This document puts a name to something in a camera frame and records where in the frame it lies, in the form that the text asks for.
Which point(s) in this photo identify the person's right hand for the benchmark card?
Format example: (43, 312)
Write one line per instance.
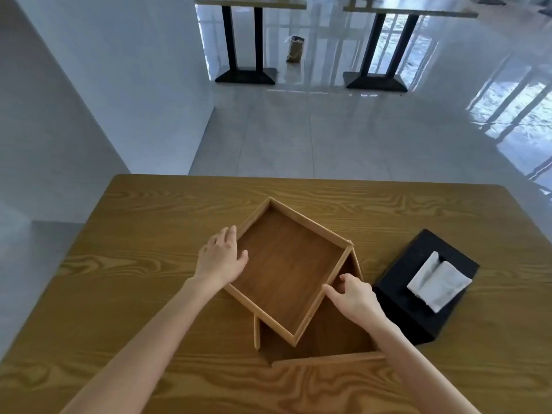
(358, 299)

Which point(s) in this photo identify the person's left hand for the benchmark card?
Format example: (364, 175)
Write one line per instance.
(220, 260)

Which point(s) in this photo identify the wooden tray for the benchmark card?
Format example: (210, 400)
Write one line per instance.
(284, 263)
(327, 336)

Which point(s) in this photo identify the black tissue box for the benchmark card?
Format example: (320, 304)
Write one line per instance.
(401, 271)

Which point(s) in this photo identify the person's right forearm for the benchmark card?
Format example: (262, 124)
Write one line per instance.
(414, 370)

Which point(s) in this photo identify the person's left forearm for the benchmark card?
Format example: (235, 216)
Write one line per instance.
(146, 353)

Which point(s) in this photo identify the white tissue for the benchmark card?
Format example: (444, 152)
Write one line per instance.
(440, 282)

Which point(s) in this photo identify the wooden table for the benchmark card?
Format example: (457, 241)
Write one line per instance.
(129, 254)

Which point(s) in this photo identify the table with black legs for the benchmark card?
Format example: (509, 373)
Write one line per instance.
(375, 81)
(246, 76)

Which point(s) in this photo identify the brown bag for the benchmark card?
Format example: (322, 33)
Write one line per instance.
(295, 49)

